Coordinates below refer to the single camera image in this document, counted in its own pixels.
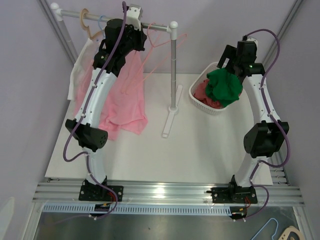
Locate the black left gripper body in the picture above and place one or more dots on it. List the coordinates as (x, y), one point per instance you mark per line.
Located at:
(134, 41)

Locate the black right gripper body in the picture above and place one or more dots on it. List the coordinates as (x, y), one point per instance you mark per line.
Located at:
(237, 62)

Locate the pink wire hanger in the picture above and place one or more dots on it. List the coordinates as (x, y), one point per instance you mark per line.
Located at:
(154, 45)
(132, 83)

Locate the green t-shirt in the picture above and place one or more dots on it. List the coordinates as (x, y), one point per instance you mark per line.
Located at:
(223, 86)

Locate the wooden hanger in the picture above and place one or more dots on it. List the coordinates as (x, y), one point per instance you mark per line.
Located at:
(291, 233)
(86, 28)

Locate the blue wire hanger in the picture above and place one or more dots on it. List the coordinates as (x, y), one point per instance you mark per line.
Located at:
(100, 25)

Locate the dusty red t-shirt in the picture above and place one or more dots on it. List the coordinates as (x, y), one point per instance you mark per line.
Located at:
(200, 95)

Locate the light pink t-shirt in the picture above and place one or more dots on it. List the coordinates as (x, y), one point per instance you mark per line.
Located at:
(120, 111)

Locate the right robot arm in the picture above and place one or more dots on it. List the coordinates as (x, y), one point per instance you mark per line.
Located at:
(268, 132)

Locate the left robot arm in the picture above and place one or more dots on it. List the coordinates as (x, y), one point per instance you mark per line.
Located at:
(84, 127)

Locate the white t-shirt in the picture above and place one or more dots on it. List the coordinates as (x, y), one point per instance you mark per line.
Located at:
(83, 63)

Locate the blue hanger on floor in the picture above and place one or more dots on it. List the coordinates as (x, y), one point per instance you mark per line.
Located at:
(268, 231)

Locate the wooden hanger on floor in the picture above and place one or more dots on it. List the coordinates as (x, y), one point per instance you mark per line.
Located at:
(291, 233)

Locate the white perforated plastic basket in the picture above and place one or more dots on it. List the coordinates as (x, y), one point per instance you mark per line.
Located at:
(200, 78)

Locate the silver clothes rack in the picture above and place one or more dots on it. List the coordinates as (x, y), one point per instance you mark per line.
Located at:
(172, 29)

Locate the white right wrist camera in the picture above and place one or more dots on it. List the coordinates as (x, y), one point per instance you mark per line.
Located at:
(250, 38)

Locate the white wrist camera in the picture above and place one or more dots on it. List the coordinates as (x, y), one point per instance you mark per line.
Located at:
(250, 38)
(133, 16)

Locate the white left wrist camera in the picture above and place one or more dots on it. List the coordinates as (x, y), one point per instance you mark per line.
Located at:
(133, 16)

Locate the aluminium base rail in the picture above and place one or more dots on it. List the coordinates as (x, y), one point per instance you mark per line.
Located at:
(158, 193)

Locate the white slotted cable duct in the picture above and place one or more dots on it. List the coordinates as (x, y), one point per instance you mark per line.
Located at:
(90, 208)

